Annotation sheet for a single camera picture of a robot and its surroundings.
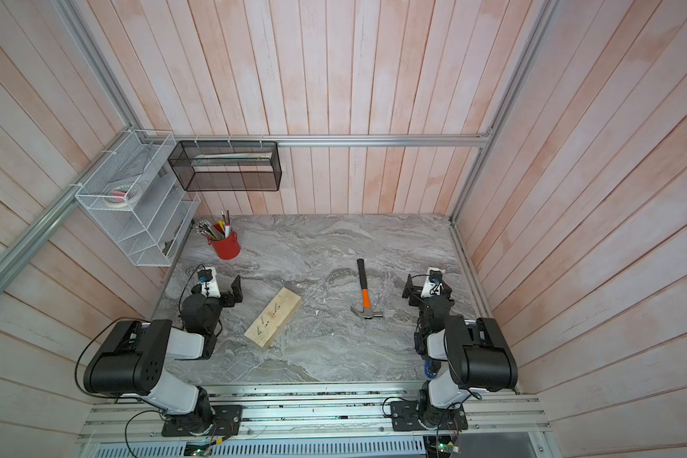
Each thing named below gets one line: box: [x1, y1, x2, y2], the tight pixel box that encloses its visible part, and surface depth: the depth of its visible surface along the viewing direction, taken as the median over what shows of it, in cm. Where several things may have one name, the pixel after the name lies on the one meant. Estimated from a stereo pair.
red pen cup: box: [208, 230, 242, 261], surface depth 110 cm
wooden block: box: [243, 287, 303, 350], surface depth 90 cm
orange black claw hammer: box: [350, 258, 384, 320], surface depth 98 cm
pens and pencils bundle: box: [194, 209, 232, 241], surface depth 103 cm
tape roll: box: [104, 183, 139, 208], surface depth 76 cm
